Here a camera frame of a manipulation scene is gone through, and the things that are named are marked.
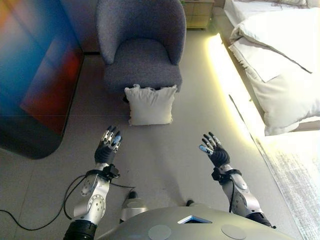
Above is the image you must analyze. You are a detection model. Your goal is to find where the grey fabric armchair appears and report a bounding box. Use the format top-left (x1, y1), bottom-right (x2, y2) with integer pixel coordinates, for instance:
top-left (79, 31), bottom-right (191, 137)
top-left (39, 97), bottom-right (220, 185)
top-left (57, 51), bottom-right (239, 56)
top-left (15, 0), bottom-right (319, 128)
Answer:
top-left (95, 0), bottom-right (188, 95)

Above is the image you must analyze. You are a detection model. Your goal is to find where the white fringed cushion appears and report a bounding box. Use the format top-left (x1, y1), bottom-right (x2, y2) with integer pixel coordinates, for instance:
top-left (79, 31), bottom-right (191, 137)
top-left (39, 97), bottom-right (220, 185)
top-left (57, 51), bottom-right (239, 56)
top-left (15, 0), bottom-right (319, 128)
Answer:
top-left (124, 84), bottom-right (179, 127)

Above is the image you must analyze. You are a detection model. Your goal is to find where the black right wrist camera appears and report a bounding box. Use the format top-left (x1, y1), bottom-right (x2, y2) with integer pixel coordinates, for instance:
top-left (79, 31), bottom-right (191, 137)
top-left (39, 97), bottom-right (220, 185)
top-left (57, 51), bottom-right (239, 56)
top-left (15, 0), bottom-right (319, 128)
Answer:
top-left (211, 167), bottom-right (223, 186)

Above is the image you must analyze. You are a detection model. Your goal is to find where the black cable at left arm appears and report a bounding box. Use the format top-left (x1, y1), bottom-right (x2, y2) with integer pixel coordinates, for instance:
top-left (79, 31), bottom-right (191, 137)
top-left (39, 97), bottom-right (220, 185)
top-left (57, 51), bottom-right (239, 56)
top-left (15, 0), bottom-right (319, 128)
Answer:
top-left (0, 174), bottom-right (137, 231)

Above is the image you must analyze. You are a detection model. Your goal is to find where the light wooden nightstand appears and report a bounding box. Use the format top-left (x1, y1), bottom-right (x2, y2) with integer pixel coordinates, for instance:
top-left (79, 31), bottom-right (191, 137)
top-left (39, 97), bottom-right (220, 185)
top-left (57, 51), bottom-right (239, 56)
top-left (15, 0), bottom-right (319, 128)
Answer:
top-left (181, 0), bottom-right (216, 31)

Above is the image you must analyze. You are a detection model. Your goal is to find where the silver robot left leg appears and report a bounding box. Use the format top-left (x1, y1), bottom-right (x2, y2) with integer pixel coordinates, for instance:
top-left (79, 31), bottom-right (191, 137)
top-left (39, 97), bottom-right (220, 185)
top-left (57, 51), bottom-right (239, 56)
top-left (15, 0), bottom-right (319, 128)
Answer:
top-left (119, 191), bottom-right (149, 225)

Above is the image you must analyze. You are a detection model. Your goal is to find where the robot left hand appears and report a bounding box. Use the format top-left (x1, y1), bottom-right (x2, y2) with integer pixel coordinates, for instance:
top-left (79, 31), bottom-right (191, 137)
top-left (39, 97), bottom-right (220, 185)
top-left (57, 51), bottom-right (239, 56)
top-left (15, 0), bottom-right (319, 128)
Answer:
top-left (94, 125), bottom-right (123, 166)

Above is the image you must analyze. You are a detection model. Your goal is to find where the glowing bed base light strip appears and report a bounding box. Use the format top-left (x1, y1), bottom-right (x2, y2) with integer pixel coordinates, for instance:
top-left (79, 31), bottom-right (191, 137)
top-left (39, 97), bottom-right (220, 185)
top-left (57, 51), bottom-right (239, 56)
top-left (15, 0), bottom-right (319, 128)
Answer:
top-left (204, 32), bottom-right (266, 151)

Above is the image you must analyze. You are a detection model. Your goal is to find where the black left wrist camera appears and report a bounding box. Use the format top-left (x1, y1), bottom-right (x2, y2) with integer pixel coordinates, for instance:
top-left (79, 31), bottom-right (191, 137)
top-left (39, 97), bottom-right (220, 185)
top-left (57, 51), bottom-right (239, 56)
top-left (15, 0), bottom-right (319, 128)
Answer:
top-left (101, 164), bottom-right (121, 180)

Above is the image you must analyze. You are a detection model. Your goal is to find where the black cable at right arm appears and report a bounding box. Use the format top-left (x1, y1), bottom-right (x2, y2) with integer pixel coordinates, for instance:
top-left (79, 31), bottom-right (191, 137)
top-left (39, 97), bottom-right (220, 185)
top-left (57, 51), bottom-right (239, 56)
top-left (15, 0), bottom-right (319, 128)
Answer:
top-left (227, 179), bottom-right (237, 213)

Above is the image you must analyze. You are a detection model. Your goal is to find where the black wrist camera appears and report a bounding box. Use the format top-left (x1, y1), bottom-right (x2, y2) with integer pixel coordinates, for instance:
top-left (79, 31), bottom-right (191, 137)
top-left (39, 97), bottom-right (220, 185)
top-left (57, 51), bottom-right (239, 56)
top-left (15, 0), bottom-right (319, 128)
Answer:
top-left (211, 167), bottom-right (223, 186)
top-left (101, 164), bottom-right (121, 180)

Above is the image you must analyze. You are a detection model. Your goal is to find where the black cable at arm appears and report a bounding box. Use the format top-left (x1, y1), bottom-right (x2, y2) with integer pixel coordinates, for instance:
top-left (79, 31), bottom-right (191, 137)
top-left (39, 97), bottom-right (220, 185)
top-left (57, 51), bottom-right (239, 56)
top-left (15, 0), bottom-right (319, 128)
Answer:
top-left (227, 179), bottom-right (237, 213)
top-left (0, 174), bottom-right (137, 231)

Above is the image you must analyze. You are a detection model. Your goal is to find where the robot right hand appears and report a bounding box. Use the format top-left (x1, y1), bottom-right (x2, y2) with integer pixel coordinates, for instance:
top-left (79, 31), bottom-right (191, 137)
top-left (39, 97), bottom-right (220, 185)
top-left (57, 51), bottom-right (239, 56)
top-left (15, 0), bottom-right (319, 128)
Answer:
top-left (198, 131), bottom-right (231, 168)

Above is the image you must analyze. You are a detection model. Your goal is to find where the grey robot torso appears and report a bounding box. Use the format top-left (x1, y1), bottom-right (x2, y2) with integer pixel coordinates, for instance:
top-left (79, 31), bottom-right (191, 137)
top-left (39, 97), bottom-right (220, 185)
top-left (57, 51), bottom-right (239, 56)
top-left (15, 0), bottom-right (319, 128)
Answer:
top-left (96, 206), bottom-right (298, 240)

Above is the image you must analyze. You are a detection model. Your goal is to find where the glossy dark cabinet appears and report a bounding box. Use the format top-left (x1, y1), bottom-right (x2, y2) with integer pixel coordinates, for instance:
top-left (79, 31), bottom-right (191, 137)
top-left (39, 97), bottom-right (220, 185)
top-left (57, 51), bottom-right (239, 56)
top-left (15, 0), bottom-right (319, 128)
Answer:
top-left (0, 0), bottom-right (86, 161)

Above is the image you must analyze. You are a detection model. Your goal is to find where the grey woven rug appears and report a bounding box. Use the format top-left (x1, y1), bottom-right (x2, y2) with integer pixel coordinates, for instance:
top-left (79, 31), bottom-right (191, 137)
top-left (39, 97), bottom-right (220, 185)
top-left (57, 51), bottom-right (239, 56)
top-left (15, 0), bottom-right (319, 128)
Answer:
top-left (254, 136), bottom-right (320, 240)

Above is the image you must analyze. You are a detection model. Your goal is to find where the silver robot leg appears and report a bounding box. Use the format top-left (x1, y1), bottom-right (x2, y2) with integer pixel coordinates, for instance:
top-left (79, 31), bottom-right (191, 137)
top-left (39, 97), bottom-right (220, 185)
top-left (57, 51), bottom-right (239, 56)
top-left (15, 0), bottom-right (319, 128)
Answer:
top-left (186, 198), bottom-right (209, 208)
top-left (119, 191), bottom-right (149, 225)

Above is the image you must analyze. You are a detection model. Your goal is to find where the bed with white duvet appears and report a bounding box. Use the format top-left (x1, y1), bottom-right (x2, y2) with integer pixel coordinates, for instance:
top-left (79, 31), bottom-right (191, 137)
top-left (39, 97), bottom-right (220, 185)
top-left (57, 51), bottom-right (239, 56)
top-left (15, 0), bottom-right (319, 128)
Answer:
top-left (223, 0), bottom-right (320, 137)

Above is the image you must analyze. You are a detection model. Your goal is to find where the silver robot right leg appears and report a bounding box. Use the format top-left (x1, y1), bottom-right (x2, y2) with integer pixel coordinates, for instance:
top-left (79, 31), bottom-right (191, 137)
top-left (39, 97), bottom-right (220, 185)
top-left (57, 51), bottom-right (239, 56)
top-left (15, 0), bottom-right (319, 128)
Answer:
top-left (186, 198), bottom-right (209, 208)

